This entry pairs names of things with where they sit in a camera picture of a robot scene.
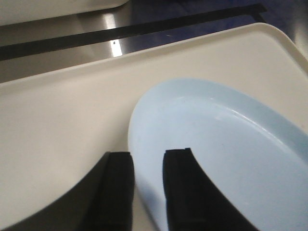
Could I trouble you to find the cream plastic tray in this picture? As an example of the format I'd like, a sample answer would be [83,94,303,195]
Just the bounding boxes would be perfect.
[0,23,308,231]

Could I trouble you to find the light blue round plate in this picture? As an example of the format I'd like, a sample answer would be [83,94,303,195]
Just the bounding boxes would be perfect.
[128,78,308,231]

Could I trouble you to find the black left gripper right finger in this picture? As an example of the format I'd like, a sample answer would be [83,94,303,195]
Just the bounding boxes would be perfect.
[163,148,256,231]

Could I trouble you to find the black tape strip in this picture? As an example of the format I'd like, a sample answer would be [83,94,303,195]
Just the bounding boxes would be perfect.
[0,3,268,61]

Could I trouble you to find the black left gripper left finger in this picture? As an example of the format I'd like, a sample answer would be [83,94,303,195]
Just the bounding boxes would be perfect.
[7,152,134,231]

